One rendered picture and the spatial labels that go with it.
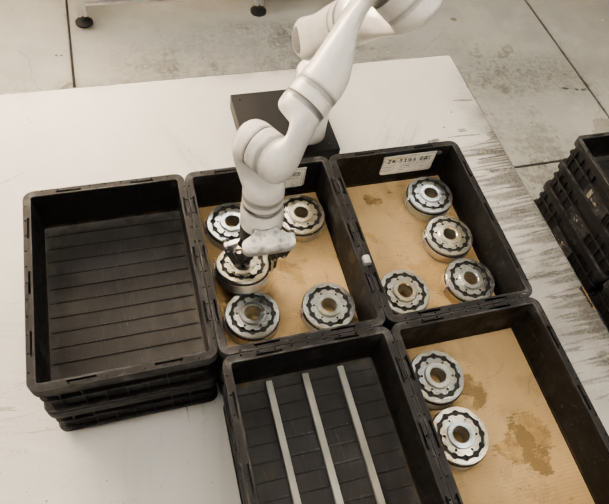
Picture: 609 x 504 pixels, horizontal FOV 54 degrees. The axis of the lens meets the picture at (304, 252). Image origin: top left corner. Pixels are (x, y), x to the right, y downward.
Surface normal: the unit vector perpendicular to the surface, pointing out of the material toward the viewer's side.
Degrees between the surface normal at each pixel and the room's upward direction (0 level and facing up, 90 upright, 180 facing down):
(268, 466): 0
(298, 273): 0
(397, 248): 0
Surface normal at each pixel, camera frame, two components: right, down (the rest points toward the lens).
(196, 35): 0.11, -0.54
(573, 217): -0.96, 0.15
